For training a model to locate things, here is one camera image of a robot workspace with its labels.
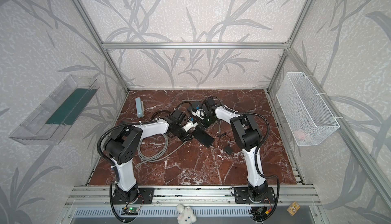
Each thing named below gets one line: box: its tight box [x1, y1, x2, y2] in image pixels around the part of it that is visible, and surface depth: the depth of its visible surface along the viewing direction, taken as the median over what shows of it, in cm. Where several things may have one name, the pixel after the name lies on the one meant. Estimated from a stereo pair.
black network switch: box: [191, 129, 215, 149], surface depth 96 cm
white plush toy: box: [176, 203, 198, 224], surface depth 67 cm
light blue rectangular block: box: [135, 97, 145, 119], surface depth 107 cm
